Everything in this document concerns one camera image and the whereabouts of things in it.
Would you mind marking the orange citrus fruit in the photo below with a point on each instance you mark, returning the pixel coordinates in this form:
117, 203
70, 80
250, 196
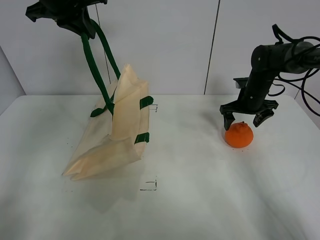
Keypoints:
239, 135

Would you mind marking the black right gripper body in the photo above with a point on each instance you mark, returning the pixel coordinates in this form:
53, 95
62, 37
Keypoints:
252, 96

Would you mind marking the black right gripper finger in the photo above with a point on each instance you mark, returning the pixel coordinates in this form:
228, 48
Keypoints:
262, 116
228, 119

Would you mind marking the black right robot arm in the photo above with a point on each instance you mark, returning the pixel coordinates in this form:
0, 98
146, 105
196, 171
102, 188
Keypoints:
267, 62

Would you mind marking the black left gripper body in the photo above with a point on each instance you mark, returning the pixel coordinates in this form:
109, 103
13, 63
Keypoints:
71, 15

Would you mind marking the cream linen bag green handles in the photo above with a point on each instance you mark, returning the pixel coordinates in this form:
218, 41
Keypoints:
118, 130

